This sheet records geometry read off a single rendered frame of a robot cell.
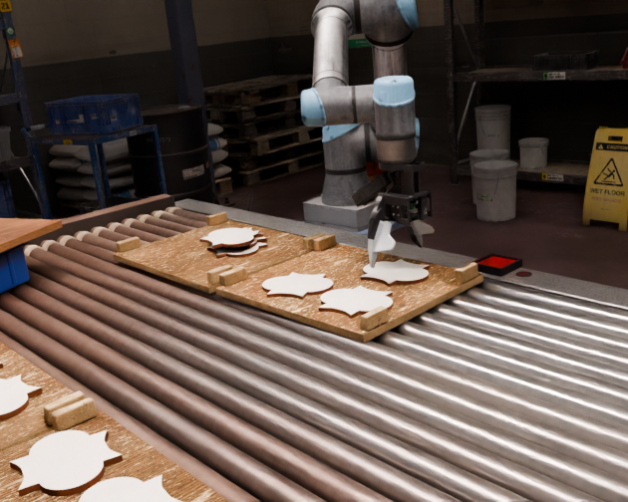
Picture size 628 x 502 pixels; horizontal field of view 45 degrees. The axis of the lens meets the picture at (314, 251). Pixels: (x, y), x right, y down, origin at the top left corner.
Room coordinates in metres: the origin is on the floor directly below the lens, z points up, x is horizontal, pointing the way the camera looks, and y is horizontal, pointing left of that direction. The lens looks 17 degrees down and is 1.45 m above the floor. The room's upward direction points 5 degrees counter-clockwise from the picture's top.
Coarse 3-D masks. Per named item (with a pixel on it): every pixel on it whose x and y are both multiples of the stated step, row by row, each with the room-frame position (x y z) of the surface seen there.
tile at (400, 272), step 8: (368, 264) 1.48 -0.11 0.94; (376, 264) 1.48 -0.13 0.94; (384, 264) 1.48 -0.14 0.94; (392, 264) 1.47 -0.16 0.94; (400, 264) 1.47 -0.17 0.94; (408, 264) 1.46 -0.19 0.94; (416, 264) 1.46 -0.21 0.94; (368, 272) 1.44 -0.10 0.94; (376, 272) 1.43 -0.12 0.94; (384, 272) 1.43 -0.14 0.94; (392, 272) 1.42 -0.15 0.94; (400, 272) 1.42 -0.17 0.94; (408, 272) 1.41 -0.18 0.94; (416, 272) 1.41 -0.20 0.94; (424, 272) 1.40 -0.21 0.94; (368, 280) 1.41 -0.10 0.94; (376, 280) 1.40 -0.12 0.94; (384, 280) 1.38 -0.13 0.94; (392, 280) 1.38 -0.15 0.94; (400, 280) 1.37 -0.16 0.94; (408, 280) 1.37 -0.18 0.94; (416, 280) 1.37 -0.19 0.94; (424, 280) 1.38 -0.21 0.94
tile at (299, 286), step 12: (288, 276) 1.46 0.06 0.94; (300, 276) 1.45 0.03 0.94; (312, 276) 1.44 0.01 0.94; (324, 276) 1.44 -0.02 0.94; (264, 288) 1.40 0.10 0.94; (276, 288) 1.39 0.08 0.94; (288, 288) 1.39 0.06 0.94; (300, 288) 1.38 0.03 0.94; (312, 288) 1.37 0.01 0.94; (324, 288) 1.37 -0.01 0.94
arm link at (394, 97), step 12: (384, 84) 1.39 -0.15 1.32; (396, 84) 1.38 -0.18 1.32; (408, 84) 1.39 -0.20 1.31; (384, 96) 1.38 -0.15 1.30; (396, 96) 1.38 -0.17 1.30; (408, 96) 1.38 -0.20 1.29; (384, 108) 1.38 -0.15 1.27; (396, 108) 1.38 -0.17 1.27; (408, 108) 1.38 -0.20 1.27; (384, 120) 1.39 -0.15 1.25; (396, 120) 1.38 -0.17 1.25; (408, 120) 1.38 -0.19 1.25; (384, 132) 1.39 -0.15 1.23; (396, 132) 1.38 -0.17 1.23; (408, 132) 1.38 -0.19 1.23
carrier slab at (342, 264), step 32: (320, 256) 1.60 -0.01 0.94; (352, 256) 1.57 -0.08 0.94; (384, 256) 1.55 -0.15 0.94; (224, 288) 1.44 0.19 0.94; (256, 288) 1.43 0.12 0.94; (352, 288) 1.38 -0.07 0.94; (384, 288) 1.36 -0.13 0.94; (416, 288) 1.34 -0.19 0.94; (448, 288) 1.33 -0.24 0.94; (320, 320) 1.23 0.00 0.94; (352, 320) 1.22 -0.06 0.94
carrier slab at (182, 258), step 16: (224, 224) 1.95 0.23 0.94; (240, 224) 1.94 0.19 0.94; (160, 240) 1.85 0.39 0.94; (176, 240) 1.84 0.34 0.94; (192, 240) 1.82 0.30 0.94; (272, 240) 1.76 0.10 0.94; (288, 240) 1.74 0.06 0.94; (128, 256) 1.74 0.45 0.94; (144, 256) 1.73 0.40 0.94; (160, 256) 1.71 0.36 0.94; (176, 256) 1.70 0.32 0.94; (192, 256) 1.69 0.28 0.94; (208, 256) 1.68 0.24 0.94; (224, 256) 1.66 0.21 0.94; (256, 256) 1.64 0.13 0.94; (272, 256) 1.63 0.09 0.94; (288, 256) 1.62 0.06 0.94; (160, 272) 1.60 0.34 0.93; (176, 272) 1.58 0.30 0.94; (192, 272) 1.57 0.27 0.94; (256, 272) 1.55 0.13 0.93; (208, 288) 1.46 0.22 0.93
